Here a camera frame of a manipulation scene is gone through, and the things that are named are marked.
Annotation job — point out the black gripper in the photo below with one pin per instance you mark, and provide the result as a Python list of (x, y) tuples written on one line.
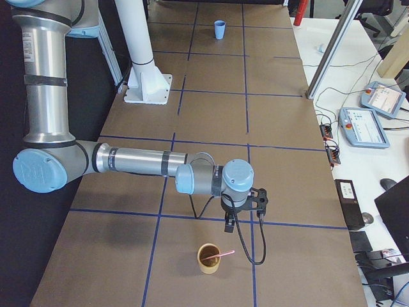
[(227, 211)]

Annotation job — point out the blue ribbed cup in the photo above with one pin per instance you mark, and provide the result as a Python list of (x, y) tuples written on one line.
[(219, 28)]

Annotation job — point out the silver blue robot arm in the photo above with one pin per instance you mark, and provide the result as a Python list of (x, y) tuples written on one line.
[(53, 157)]

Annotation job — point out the yellow wooden cup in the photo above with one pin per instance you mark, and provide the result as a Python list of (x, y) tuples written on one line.
[(207, 260)]

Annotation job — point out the black box with label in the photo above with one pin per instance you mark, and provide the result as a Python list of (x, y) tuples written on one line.
[(349, 204)]

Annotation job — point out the near orange black connector hub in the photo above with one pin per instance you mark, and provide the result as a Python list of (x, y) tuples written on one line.
[(333, 155)]

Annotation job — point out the orange black connector hub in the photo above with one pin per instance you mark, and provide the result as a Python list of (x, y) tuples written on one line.
[(326, 131), (333, 155)]

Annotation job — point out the black flat pad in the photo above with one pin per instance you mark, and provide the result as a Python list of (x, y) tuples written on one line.
[(360, 242)]

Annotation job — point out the far orange black connector hub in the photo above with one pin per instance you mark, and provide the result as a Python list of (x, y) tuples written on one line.
[(326, 131)]

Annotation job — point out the black computer mouse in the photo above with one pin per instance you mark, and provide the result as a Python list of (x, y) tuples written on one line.
[(387, 183)]

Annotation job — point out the white pillar with base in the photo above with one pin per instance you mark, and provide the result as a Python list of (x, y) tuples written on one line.
[(146, 83)]

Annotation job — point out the black computer monitor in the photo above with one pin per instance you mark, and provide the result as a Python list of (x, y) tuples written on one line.
[(393, 208)]

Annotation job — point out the near teach pendant tablet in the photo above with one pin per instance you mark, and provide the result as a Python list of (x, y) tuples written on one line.
[(362, 128)]

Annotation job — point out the teach pendant tablet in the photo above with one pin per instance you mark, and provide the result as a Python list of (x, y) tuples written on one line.
[(362, 128), (385, 100)]

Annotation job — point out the far teach pendant tablet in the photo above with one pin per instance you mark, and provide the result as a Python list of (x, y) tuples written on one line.
[(385, 100)]

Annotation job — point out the red cylinder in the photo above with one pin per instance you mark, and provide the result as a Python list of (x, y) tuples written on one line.
[(302, 6)]

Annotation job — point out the light wooden board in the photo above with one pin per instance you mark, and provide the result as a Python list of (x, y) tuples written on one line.
[(396, 59)]

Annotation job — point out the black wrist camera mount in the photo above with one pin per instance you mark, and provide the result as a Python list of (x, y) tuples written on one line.
[(257, 201)]

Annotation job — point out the aluminium frame post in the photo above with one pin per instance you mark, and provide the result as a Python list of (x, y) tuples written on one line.
[(343, 24)]

